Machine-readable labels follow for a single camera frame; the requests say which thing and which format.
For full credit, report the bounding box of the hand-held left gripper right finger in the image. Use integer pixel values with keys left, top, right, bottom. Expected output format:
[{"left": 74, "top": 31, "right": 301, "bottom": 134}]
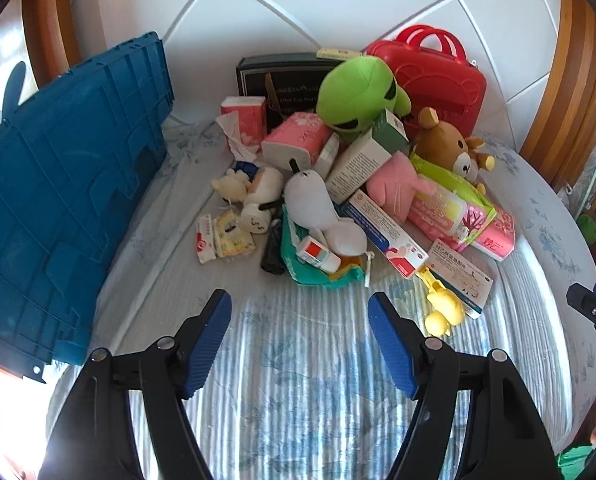
[{"left": 369, "top": 291, "right": 561, "bottom": 480}]

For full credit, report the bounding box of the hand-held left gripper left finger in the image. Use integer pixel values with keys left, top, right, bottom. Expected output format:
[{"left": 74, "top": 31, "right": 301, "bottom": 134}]
[{"left": 38, "top": 289, "right": 232, "bottom": 480}]

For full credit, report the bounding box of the blue plastic container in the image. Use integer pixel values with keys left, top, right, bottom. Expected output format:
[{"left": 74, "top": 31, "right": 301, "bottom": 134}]
[{"left": 0, "top": 31, "right": 175, "bottom": 376}]

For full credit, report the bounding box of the yellow duck toy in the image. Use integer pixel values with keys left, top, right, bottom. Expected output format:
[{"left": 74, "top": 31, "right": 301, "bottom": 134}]
[{"left": 418, "top": 267, "right": 466, "bottom": 338}]

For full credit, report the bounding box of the floral bed sheet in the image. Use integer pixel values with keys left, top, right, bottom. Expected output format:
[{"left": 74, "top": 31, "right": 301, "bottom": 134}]
[{"left": 43, "top": 120, "right": 596, "bottom": 480}]

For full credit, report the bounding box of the white blue medicine box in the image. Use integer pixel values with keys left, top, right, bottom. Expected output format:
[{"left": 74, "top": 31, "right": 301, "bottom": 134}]
[{"left": 424, "top": 240, "right": 494, "bottom": 320}]

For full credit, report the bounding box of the red white small packet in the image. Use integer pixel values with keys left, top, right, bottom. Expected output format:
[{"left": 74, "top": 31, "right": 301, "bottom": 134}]
[{"left": 195, "top": 215, "right": 219, "bottom": 264}]

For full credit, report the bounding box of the black pouch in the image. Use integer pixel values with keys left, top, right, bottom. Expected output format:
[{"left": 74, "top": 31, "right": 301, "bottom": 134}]
[{"left": 260, "top": 220, "right": 286, "bottom": 275}]

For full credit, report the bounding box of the yellow tissue packet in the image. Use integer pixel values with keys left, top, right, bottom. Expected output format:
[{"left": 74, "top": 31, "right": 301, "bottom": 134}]
[{"left": 213, "top": 210, "right": 256, "bottom": 258}]

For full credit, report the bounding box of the teal plastic pack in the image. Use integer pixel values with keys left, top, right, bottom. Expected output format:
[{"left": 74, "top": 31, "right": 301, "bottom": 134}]
[{"left": 280, "top": 207, "right": 366, "bottom": 288}]

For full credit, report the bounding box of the pink floral tissue pack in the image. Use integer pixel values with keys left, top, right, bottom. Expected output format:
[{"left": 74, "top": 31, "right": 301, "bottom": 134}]
[
  {"left": 261, "top": 112, "right": 335, "bottom": 168},
  {"left": 470, "top": 207, "right": 516, "bottom": 261}
]

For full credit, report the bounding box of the long white blue box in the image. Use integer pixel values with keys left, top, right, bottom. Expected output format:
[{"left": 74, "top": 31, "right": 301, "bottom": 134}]
[{"left": 342, "top": 192, "right": 429, "bottom": 278}]

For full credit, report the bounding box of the white red small bottle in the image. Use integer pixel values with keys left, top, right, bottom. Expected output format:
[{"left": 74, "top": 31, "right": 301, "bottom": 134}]
[{"left": 296, "top": 236, "right": 342, "bottom": 273}]

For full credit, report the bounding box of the pink green wipes pack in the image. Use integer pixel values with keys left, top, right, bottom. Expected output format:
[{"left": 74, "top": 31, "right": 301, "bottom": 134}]
[{"left": 407, "top": 155, "right": 496, "bottom": 253}]

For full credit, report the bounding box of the white brown plush toy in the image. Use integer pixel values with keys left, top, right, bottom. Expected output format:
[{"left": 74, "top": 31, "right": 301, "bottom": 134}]
[{"left": 242, "top": 166, "right": 285, "bottom": 235}]

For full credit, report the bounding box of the small cream plush toy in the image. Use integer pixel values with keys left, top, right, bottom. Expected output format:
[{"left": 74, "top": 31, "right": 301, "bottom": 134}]
[{"left": 212, "top": 167, "right": 251, "bottom": 204}]

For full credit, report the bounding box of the pink plush toy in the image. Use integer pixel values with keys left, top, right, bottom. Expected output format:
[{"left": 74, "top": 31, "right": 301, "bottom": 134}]
[{"left": 367, "top": 152, "right": 436, "bottom": 223}]

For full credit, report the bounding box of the green garment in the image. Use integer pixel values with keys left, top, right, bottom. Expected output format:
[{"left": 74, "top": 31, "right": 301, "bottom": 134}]
[{"left": 558, "top": 442, "right": 596, "bottom": 480}]

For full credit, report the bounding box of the white carton box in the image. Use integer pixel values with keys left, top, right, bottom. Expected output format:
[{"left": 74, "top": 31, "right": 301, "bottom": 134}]
[{"left": 324, "top": 135, "right": 394, "bottom": 206}]

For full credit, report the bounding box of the slim white box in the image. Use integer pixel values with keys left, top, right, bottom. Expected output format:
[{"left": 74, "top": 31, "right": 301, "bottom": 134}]
[{"left": 313, "top": 132, "right": 340, "bottom": 176}]

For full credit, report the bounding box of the brown bear plush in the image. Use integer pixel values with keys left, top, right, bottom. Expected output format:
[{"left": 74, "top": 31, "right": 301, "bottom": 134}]
[{"left": 410, "top": 106, "right": 496, "bottom": 196}]

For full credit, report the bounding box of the small green white box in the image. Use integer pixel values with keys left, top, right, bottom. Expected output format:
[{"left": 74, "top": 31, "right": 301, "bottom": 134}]
[{"left": 370, "top": 109, "right": 410, "bottom": 155}]

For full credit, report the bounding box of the opened pink tissue pack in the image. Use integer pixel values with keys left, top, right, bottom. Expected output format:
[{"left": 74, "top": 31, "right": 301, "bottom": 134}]
[{"left": 217, "top": 96, "right": 268, "bottom": 160}]

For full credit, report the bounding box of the wooden panel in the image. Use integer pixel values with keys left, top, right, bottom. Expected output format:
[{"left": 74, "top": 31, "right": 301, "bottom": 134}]
[
  {"left": 22, "top": 0, "right": 81, "bottom": 88},
  {"left": 519, "top": 0, "right": 596, "bottom": 196}
]

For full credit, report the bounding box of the green alien plush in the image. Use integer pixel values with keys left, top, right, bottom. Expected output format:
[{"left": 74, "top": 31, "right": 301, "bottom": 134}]
[{"left": 316, "top": 56, "right": 413, "bottom": 143}]

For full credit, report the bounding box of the red plastic case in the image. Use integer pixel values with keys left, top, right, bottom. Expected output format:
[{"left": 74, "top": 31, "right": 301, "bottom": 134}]
[{"left": 365, "top": 24, "right": 488, "bottom": 136}]

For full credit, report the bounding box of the black gift box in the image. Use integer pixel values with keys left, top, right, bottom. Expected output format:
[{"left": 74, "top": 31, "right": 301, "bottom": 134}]
[{"left": 236, "top": 51, "right": 339, "bottom": 128}]

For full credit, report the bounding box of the pale yellow box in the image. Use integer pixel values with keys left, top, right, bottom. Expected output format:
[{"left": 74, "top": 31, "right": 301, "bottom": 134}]
[{"left": 317, "top": 47, "right": 366, "bottom": 61}]

